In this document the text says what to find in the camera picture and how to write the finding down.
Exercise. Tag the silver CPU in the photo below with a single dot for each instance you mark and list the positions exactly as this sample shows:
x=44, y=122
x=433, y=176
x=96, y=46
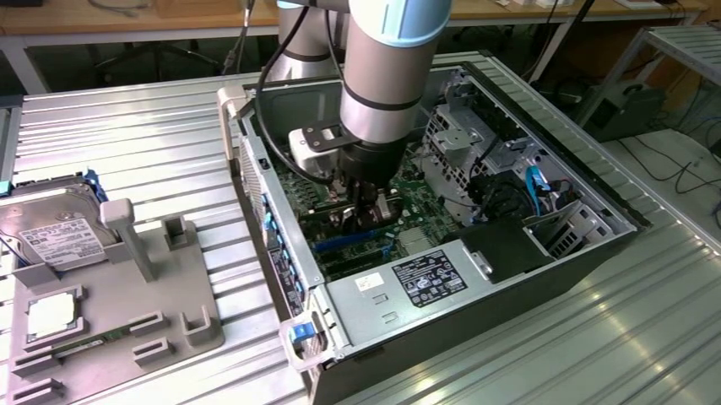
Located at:
x=52, y=314

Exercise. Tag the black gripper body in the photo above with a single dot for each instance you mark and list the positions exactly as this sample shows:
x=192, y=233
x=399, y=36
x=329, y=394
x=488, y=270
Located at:
x=372, y=164

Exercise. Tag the silver power supply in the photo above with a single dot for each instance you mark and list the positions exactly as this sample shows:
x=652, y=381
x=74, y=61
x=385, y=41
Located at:
x=361, y=308

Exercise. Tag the silver drive cage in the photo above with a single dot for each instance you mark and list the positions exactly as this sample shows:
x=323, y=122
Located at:
x=451, y=139

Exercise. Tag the silver chipset heat sink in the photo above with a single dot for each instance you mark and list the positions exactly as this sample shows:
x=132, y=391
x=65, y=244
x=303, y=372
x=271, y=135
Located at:
x=420, y=241

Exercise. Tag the metal slat side table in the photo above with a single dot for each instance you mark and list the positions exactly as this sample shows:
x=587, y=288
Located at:
x=687, y=42

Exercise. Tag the blue expansion slot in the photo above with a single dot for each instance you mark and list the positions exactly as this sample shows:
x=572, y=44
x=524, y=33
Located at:
x=339, y=244

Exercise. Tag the open PC case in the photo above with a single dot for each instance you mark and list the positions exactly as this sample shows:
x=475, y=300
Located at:
x=451, y=337

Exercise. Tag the black plastic air shroud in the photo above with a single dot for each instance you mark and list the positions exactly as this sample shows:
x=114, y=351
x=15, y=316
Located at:
x=507, y=249

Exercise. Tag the blue case latch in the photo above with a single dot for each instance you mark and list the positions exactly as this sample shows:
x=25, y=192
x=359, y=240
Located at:
x=301, y=331

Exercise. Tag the black office chair base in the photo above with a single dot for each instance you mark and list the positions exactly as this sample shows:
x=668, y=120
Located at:
x=161, y=52

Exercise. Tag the wooden desk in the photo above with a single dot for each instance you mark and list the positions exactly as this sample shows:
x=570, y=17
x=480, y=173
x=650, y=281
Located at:
x=169, y=21

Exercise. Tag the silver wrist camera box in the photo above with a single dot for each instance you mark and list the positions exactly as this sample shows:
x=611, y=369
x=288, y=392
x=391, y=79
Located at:
x=308, y=160

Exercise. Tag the green motherboard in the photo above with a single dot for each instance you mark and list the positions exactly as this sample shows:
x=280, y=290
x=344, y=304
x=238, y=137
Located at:
x=420, y=206

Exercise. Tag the silver hard disk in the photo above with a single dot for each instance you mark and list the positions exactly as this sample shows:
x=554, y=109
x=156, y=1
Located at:
x=57, y=236

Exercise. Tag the silver disk bay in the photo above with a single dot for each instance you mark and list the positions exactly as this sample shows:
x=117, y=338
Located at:
x=570, y=236

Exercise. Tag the blue disk caddy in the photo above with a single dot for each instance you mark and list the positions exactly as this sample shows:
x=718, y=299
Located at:
x=97, y=187

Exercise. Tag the green RAM stick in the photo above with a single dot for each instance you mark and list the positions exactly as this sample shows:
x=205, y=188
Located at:
x=90, y=339

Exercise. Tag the grey parts rack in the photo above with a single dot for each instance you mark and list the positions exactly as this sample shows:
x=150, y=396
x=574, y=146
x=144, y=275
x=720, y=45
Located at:
x=169, y=291

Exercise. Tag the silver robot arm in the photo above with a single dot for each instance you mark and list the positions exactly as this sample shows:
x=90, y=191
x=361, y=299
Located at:
x=384, y=76

